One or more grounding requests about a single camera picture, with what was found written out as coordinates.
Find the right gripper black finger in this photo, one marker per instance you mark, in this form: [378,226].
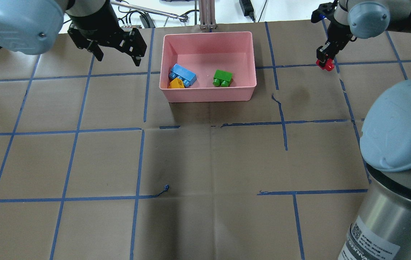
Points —
[326,51]

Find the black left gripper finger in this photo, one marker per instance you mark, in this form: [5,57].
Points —
[83,43]
[134,45]

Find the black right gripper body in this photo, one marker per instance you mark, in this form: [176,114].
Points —
[337,35]

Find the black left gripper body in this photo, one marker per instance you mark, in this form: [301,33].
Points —
[96,26]

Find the red toy block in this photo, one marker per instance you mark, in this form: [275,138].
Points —
[327,65]

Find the yellow toy block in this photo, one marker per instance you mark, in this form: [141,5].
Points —
[176,83]

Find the blue toy block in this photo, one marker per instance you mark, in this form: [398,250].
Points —
[185,75]

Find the green toy block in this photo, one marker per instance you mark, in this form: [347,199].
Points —
[222,78]

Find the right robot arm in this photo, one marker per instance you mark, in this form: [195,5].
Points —
[382,228]

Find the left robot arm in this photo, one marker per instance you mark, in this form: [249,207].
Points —
[31,27]

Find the pink plastic box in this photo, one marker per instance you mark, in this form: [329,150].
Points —
[203,54]

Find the black power adapter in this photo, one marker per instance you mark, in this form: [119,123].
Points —
[247,9]

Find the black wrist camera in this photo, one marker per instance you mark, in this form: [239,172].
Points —
[325,10]

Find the aluminium frame post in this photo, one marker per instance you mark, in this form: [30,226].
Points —
[207,15]

